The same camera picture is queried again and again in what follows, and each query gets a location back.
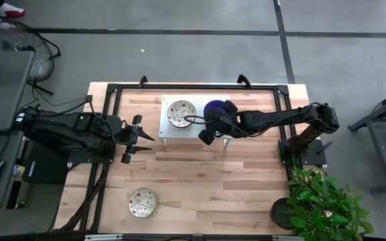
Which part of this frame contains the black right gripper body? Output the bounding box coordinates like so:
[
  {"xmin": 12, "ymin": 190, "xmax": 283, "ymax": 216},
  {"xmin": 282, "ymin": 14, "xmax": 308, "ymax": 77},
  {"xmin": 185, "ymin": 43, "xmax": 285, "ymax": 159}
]
[{"xmin": 198, "ymin": 100, "xmax": 239, "ymax": 147}]

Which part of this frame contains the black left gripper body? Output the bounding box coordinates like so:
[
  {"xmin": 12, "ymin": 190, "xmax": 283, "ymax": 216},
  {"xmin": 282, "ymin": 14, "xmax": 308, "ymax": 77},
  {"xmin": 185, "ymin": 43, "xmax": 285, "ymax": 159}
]
[{"xmin": 117, "ymin": 114, "xmax": 143, "ymax": 165}]

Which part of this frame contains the blue mini bowl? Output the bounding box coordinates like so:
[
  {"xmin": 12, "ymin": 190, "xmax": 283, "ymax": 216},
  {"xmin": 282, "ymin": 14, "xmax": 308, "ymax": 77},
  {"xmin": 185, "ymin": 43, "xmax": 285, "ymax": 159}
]
[{"xmin": 202, "ymin": 99, "xmax": 234, "ymax": 118}]

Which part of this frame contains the green bowl with floral inside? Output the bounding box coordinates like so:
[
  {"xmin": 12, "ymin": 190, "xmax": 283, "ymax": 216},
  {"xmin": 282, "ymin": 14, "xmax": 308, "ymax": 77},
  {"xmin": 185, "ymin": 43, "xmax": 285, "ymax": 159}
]
[
  {"xmin": 127, "ymin": 187, "xmax": 158, "ymax": 219},
  {"xmin": 166, "ymin": 99, "xmax": 198, "ymax": 129}
]

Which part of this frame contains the white perforated metal rack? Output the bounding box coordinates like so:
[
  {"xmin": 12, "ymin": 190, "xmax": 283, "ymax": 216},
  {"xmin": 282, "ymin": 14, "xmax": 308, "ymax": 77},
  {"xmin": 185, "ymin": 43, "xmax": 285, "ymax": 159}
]
[{"xmin": 158, "ymin": 94, "xmax": 233, "ymax": 148}]

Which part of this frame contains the black computer case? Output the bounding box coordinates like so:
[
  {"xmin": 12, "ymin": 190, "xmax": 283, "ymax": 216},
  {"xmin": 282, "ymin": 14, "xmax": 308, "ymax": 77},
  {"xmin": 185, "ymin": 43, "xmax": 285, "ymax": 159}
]
[{"xmin": 21, "ymin": 140, "xmax": 70, "ymax": 185}]

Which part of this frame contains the black plant pot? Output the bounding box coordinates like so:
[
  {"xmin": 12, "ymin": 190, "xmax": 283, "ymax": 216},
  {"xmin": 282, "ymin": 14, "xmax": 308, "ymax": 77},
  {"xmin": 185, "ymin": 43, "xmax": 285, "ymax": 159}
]
[{"xmin": 269, "ymin": 197, "xmax": 296, "ymax": 231}]

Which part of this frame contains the yellow blue packet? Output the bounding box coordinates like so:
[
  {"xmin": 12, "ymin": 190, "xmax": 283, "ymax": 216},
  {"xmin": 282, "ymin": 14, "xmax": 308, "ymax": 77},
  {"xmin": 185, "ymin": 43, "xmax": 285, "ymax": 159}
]
[{"xmin": 11, "ymin": 163, "xmax": 26, "ymax": 181}]

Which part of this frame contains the dark grey desk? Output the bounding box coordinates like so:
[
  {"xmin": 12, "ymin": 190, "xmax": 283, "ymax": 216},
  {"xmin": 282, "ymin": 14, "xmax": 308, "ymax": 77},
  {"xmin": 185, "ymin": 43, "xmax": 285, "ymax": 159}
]
[{"xmin": 0, "ymin": 130, "xmax": 25, "ymax": 212}]

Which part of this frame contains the green leafy plant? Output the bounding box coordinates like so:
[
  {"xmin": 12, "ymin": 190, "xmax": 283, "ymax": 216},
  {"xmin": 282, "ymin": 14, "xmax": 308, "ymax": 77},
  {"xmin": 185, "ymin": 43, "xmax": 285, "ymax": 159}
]
[{"xmin": 285, "ymin": 166, "xmax": 375, "ymax": 241}]

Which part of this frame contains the black floor fan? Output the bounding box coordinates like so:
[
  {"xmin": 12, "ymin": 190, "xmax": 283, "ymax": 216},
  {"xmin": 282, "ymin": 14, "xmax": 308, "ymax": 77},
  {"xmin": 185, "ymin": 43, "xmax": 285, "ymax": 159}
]
[{"xmin": 0, "ymin": 19, "xmax": 62, "ymax": 96}]

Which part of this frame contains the grey desk panel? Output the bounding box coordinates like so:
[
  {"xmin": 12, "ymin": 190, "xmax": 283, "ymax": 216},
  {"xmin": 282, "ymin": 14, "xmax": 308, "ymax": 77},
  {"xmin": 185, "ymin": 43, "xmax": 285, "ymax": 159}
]
[{"xmin": 0, "ymin": 50, "xmax": 35, "ymax": 133}]

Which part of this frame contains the black metal stand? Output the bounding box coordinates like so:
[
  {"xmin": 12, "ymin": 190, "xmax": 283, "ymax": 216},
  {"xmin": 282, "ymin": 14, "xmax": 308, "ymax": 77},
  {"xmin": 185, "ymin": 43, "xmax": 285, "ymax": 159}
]
[{"xmin": 346, "ymin": 85, "xmax": 386, "ymax": 195}]

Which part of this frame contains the person's red white shoe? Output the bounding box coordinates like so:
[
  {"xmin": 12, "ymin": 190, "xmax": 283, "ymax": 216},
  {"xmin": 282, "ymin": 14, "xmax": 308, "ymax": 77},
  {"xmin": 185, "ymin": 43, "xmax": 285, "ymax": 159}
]
[{"xmin": 0, "ymin": 3, "xmax": 25, "ymax": 18}]

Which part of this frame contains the black aluminium table frame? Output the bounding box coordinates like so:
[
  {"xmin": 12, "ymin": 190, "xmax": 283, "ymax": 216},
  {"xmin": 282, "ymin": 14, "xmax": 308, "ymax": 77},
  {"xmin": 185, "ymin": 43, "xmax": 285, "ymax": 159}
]
[{"xmin": 58, "ymin": 82, "xmax": 301, "ymax": 235}]

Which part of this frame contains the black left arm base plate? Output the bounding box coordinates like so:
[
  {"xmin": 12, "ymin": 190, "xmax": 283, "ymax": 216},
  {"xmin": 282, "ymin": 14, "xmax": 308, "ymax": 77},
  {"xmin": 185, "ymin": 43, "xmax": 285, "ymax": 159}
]
[{"xmin": 67, "ymin": 147, "xmax": 117, "ymax": 165}]

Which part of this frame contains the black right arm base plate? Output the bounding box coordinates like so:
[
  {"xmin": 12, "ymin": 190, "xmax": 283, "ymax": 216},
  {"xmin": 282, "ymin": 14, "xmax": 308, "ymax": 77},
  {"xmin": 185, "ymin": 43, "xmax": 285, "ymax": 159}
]
[{"xmin": 278, "ymin": 139, "xmax": 328, "ymax": 168}]

